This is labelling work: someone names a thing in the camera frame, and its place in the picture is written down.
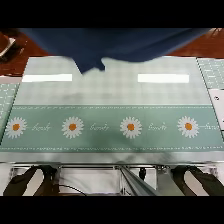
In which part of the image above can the dark blue T-shirt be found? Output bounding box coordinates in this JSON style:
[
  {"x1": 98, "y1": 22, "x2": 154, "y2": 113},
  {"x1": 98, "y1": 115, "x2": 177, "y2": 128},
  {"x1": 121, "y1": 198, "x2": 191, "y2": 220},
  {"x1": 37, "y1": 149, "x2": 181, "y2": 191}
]
[{"x1": 18, "y1": 28, "x2": 212, "y2": 75}]

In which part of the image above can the black cable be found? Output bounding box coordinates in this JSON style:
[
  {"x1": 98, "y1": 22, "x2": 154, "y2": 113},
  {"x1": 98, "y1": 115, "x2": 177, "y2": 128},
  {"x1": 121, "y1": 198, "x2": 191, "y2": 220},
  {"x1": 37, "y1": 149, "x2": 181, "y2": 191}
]
[{"x1": 57, "y1": 184, "x2": 88, "y2": 197}]

